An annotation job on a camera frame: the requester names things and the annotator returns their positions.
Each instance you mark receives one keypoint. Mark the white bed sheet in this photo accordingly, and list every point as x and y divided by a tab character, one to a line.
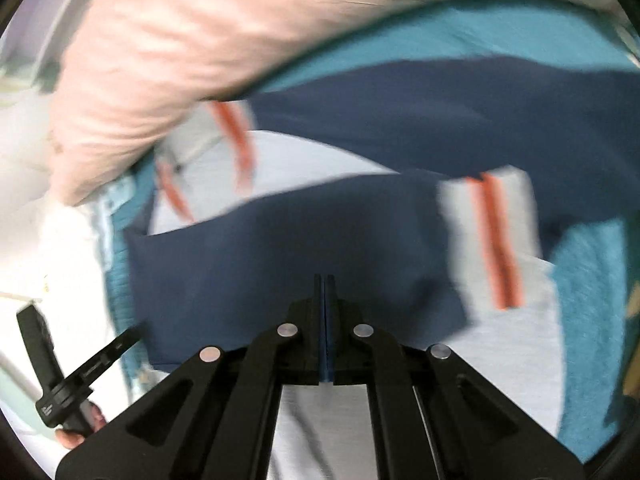
65	270

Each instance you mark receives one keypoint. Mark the navy grey sweatshirt orange stripes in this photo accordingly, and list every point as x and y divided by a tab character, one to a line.
300	240

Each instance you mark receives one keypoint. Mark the person's left hand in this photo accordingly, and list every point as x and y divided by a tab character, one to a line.
72	438

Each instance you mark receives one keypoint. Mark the teal printed blanket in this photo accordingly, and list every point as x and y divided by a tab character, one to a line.
590	310

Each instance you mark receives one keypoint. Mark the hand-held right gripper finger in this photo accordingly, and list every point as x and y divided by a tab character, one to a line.
320	320
330	320

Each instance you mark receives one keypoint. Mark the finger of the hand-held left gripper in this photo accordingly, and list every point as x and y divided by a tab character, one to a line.
112	350

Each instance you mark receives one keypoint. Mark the white bed frame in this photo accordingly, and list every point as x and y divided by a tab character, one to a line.
75	5

